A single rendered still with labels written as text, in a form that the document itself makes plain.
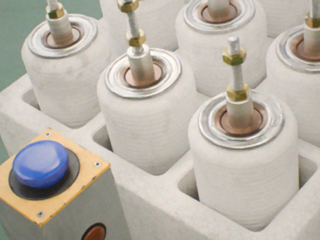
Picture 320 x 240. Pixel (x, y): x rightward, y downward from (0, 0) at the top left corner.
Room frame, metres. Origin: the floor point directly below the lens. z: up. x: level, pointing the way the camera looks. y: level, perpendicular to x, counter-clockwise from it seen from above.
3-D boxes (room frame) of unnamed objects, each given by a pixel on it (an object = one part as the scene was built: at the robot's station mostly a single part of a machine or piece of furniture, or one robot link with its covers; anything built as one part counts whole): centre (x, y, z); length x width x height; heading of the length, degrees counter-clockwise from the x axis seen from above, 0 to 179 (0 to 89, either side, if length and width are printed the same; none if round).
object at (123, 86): (0.53, 0.01, 0.25); 0.08 x 0.08 x 0.01
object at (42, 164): (0.37, 0.09, 0.32); 0.04 x 0.04 x 0.02
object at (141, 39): (0.53, 0.01, 0.30); 0.02 x 0.02 x 0.01; 76
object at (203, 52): (0.61, -0.08, 0.16); 0.10 x 0.10 x 0.18
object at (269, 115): (0.45, -0.06, 0.25); 0.08 x 0.08 x 0.01
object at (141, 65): (0.53, 0.01, 0.26); 0.02 x 0.02 x 0.03
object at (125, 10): (0.53, 0.01, 0.33); 0.02 x 0.02 x 0.01; 76
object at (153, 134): (0.53, 0.01, 0.16); 0.10 x 0.10 x 0.18
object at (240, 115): (0.45, -0.06, 0.26); 0.02 x 0.02 x 0.03
